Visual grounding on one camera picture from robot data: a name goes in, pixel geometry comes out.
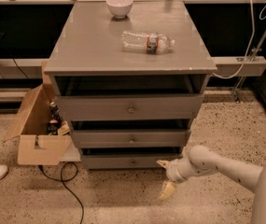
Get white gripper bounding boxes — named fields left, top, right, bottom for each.
left=157, top=158, right=192, bottom=201

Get grey bottom drawer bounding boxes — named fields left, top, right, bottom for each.
left=81, top=154, right=182, bottom=170

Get grey drawer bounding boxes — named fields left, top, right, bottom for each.
left=72, top=129, right=190, bottom=148
left=56, top=95, right=203, bottom=121
left=81, top=154, right=182, bottom=170

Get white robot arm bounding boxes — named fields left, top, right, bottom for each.
left=157, top=146, right=266, bottom=224

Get grey middle drawer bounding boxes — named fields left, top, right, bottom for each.
left=72, top=129, right=190, bottom=148

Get grey wooden drawer cabinet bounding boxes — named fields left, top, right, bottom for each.
left=45, top=1, right=216, bottom=157

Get grey top drawer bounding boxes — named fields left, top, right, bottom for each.
left=56, top=95, right=203, bottom=121

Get open cardboard box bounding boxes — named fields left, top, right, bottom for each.
left=4, top=61, right=73, bottom=166

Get bottles inside cardboard box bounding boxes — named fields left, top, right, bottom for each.
left=48, top=102, right=70, bottom=135

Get clear plastic water bottle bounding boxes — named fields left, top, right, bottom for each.
left=121, top=31, right=175, bottom=54

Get white ceramic bowl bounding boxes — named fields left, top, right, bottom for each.
left=106, top=0, right=133, bottom=19

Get black floor cable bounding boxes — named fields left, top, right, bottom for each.
left=37, top=161, right=86, bottom=224

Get white hanging cable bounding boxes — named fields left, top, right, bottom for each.
left=212, top=0, right=266, bottom=80

